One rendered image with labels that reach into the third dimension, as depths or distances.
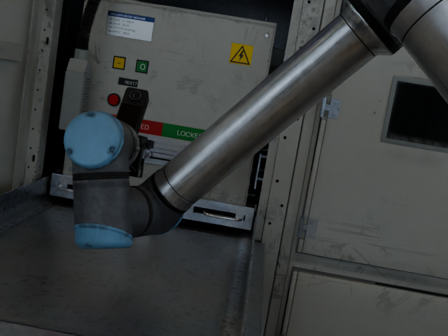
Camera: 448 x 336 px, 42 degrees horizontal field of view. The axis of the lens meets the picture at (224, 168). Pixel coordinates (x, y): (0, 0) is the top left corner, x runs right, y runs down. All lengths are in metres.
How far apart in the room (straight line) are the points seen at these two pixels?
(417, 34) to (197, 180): 0.44
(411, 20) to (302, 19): 0.74
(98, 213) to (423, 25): 0.53
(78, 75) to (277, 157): 0.52
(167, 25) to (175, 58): 0.09
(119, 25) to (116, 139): 0.68
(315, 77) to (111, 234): 0.40
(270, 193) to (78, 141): 0.68
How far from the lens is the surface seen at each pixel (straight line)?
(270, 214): 1.49
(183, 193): 1.00
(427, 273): 1.56
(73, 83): 1.47
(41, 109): 1.57
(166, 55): 1.53
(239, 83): 1.50
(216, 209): 1.53
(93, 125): 0.93
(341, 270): 1.54
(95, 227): 0.93
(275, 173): 1.47
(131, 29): 1.55
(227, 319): 1.00
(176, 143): 1.49
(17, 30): 1.54
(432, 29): 0.74
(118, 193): 0.93
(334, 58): 0.92
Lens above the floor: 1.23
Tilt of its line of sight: 8 degrees down
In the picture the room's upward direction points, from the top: 9 degrees clockwise
